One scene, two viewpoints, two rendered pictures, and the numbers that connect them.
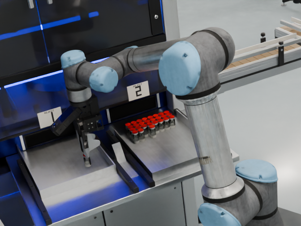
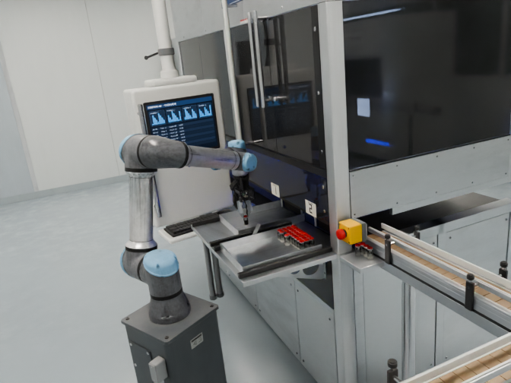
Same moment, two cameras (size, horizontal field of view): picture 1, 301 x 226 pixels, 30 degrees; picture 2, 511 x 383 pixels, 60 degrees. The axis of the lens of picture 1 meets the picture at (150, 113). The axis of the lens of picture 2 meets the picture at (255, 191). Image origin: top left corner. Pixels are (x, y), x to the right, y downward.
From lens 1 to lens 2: 238 cm
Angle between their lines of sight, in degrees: 81
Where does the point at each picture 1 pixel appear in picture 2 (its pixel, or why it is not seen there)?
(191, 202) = (339, 348)
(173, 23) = (330, 165)
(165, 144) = (272, 250)
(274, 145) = not seen: outside the picture
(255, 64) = (437, 279)
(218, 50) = (134, 147)
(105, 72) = not seen: hidden behind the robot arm
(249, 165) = (162, 253)
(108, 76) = not seen: hidden behind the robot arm
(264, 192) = (142, 270)
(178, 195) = (331, 330)
